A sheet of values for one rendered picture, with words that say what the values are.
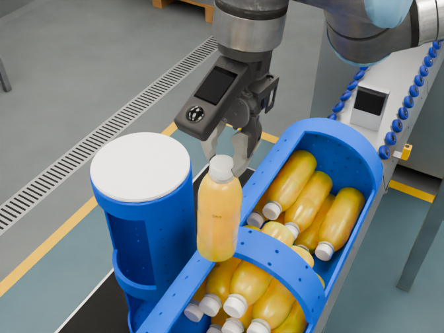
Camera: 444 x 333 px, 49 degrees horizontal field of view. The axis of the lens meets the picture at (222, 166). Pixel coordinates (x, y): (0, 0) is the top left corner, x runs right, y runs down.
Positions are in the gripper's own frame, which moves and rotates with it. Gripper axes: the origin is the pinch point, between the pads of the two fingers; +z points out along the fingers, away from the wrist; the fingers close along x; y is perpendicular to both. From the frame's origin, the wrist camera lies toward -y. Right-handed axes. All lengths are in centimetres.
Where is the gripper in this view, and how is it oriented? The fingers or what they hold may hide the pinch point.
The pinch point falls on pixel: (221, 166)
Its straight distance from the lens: 74.5
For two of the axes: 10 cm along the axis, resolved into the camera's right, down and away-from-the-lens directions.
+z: -1.0, 7.6, 6.4
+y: 5.3, -5.1, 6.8
